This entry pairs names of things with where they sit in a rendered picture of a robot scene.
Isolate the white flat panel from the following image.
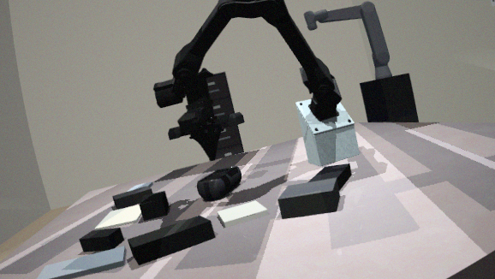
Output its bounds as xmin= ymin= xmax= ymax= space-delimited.
xmin=94 ymin=205 xmax=141 ymax=230

